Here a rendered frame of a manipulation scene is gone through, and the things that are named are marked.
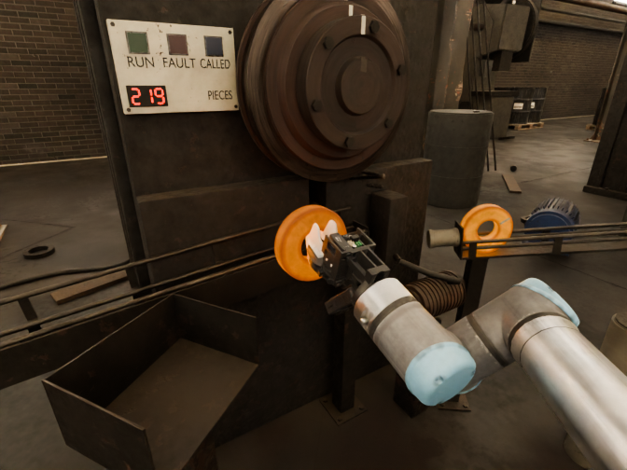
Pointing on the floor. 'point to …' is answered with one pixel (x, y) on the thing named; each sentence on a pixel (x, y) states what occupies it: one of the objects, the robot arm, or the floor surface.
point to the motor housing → (429, 292)
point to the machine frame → (248, 200)
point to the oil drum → (456, 155)
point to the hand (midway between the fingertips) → (312, 234)
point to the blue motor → (552, 216)
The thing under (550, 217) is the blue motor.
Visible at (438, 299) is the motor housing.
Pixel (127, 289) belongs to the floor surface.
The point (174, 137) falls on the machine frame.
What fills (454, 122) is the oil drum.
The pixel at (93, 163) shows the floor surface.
